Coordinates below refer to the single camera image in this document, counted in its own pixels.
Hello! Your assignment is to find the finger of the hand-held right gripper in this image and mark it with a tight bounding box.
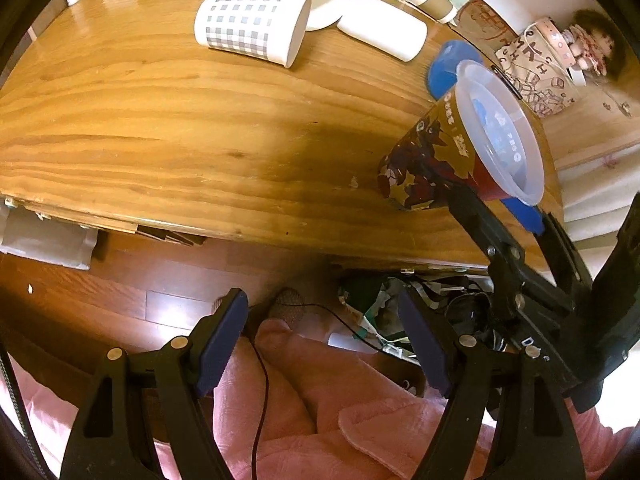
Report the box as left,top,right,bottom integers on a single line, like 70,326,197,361
446,185,576,322
501,197,597,302

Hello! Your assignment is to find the white grey checked cup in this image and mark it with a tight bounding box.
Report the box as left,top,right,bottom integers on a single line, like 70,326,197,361
194,0,313,69

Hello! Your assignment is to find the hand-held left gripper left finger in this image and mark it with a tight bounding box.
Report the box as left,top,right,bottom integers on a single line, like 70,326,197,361
59,287,249,480

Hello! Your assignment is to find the white fabric bin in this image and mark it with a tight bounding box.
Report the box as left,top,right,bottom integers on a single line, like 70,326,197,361
0,206,99,272

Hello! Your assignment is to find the dark patterned bag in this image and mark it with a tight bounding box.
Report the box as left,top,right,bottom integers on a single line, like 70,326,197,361
337,272,497,361

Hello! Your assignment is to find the thin black cable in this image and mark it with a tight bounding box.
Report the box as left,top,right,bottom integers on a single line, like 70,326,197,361
249,301,387,480

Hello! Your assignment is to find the beige patterned cloth bag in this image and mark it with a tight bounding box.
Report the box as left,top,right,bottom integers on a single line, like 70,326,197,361
494,25,583,119

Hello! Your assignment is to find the white oblong case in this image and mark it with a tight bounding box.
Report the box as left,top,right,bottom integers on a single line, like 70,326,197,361
336,0,429,63

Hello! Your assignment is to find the blue plastic lid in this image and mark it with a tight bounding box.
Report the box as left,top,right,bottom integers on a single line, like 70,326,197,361
426,40,484,102

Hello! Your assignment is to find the pink ribbon roll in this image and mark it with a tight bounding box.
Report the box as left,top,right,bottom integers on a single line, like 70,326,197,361
527,16,591,88

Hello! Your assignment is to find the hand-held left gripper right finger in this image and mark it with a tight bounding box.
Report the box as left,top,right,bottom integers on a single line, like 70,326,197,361
397,287,587,480

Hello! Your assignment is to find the doll with dark hair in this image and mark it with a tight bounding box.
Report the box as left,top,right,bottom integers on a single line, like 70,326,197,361
562,8,632,81

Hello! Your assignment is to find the printed paper cup clear lid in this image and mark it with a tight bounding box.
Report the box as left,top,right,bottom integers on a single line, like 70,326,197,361
377,59,546,212

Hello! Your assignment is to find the person's socked foot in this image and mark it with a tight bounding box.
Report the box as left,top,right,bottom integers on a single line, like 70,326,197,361
266,287,310,327

